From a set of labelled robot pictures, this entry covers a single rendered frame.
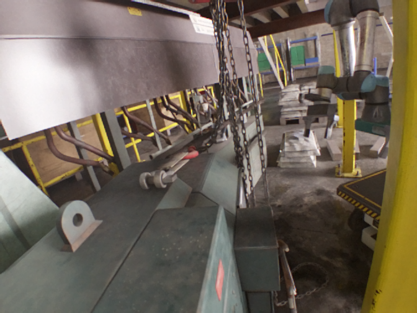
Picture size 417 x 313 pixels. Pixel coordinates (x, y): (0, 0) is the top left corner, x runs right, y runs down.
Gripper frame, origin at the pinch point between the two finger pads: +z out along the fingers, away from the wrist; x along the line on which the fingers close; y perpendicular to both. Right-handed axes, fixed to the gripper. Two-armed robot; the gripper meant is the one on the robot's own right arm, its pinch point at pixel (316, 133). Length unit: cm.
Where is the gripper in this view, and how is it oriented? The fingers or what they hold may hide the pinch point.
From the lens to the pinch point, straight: 107.1
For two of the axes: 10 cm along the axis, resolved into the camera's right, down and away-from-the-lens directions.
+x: -2.9, -1.3, 9.5
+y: 9.4, 1.3, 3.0
